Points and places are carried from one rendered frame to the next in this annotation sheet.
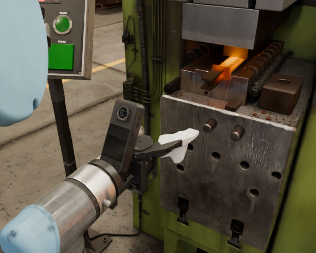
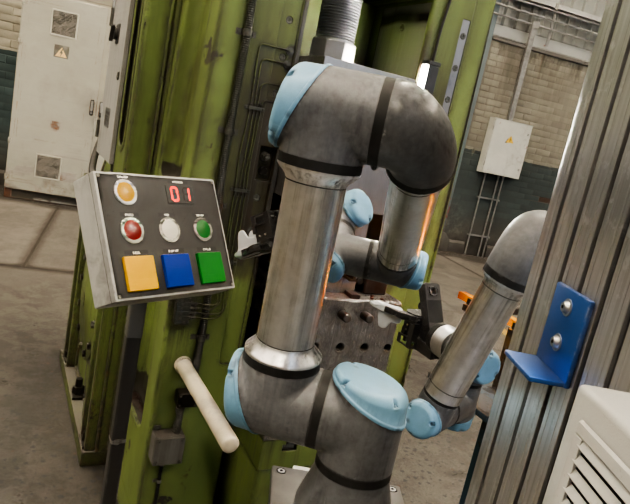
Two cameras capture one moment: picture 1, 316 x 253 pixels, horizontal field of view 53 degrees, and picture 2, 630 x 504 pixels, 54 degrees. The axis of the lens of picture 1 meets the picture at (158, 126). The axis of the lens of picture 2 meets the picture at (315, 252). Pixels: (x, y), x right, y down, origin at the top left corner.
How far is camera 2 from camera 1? 1.39 m
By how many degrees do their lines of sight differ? 59
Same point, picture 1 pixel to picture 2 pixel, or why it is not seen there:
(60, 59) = (213, 271)
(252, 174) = (369, 354)
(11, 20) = not seen: hidden behind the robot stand
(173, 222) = (276, 455)
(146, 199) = (170, 474)
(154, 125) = (206, 349)
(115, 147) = (436, 315)
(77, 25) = (216, 229)
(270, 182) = (382, 356)
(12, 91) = not seen: hidden behind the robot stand
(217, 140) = (343, 330)
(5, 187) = not seen: outside the picture
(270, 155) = (384, 331)
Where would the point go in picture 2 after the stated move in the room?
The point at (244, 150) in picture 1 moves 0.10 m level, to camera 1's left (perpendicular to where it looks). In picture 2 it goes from (365, 333) to (349, 339)
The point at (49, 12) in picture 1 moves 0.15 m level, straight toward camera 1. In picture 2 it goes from (186, 215) to (246, 230)
